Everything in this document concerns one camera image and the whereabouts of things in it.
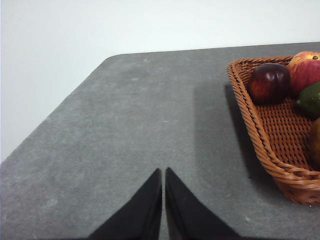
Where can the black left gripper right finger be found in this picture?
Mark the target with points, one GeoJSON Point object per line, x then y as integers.
{"type": "Point", "coordinates": [190, 217]}

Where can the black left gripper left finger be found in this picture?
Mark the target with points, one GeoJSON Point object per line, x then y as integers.
{"type": "Point", "coordinates": [140, 217]}

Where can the yellow-brown kiwifruit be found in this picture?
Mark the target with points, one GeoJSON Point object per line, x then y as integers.
{"type": "Point", "coordinates": [315, 145]}

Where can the brown wicker basket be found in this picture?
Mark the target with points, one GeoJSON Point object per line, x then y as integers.
{"type": "Point", "coordinates": [282, 130]}

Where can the dark purple plum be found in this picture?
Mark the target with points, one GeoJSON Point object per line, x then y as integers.
{"type": "Point", "coordinates": [268, 83]}

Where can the green lime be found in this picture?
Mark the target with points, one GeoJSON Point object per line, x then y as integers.
{"type": "Point", "coordinates": [311, 100]}

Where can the red peach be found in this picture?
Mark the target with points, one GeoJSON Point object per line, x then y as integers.
{"type": "Point", "coordinates": [305, 72]}

